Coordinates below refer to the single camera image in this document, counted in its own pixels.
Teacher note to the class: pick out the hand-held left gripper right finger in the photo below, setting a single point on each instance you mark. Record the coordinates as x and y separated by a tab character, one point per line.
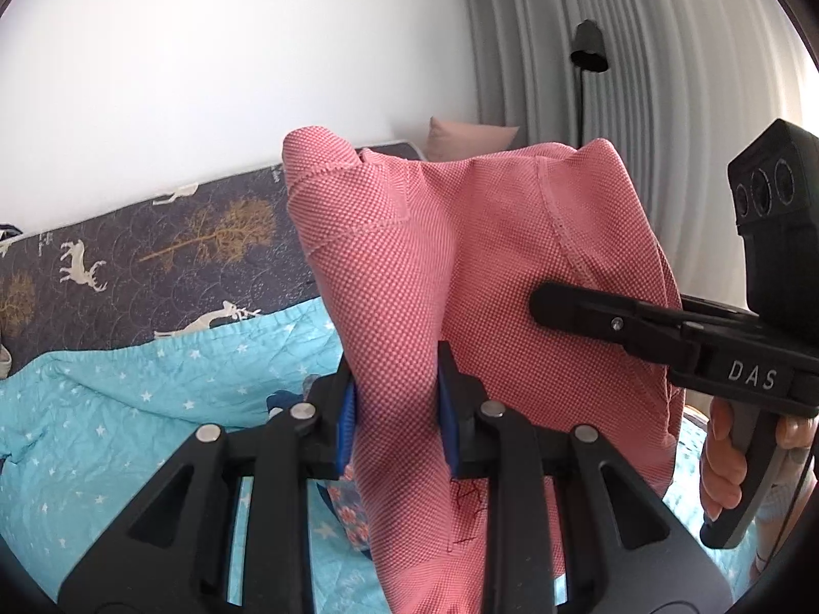
448	423

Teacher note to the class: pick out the navy star print garment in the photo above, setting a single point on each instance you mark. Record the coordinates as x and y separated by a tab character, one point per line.
285	400

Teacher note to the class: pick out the black floor lamp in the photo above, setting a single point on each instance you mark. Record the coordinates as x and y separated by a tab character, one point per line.
588	45

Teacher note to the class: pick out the floral print garment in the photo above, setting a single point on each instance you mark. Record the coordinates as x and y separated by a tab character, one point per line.
352	511

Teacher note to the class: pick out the turquoise star blanket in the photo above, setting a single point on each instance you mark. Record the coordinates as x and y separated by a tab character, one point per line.
128	409

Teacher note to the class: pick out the person's right forearm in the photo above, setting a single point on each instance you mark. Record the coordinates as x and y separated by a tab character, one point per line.
784	511

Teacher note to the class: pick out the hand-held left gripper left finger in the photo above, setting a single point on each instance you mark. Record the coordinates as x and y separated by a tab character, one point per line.
345	410

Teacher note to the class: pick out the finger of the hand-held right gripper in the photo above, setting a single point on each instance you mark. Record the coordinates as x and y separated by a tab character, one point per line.
588	313

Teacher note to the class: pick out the dark deer print mattress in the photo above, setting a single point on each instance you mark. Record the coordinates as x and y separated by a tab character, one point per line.
128	236

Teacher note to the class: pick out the person's right hand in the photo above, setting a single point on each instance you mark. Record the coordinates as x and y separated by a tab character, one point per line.
720	460

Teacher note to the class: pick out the grey curtain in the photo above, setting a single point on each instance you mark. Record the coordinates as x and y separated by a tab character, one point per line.
672	45

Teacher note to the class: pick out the pink pillow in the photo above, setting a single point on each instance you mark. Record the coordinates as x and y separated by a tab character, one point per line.
470	137

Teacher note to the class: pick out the pink knit garment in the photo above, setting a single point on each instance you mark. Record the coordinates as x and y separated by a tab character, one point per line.
448	256

